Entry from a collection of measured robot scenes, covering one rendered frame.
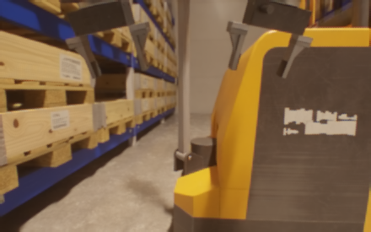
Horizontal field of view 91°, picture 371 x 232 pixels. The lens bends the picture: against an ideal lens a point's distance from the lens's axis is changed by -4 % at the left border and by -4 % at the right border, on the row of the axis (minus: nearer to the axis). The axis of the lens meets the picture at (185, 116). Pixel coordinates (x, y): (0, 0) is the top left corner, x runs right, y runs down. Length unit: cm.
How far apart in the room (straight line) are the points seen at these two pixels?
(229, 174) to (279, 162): 16
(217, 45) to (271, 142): 617
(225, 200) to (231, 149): 18
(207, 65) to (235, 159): 603
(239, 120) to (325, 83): 28
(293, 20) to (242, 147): 37
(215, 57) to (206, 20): 123
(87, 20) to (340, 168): 82
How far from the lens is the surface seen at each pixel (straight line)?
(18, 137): 114
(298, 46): 53
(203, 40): 675
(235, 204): 72
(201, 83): 654
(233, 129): 63
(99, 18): 48
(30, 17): 137
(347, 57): 75
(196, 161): 95
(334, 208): 84
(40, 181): 137
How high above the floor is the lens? 70
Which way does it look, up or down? 7 degrees down
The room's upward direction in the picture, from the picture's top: straight up
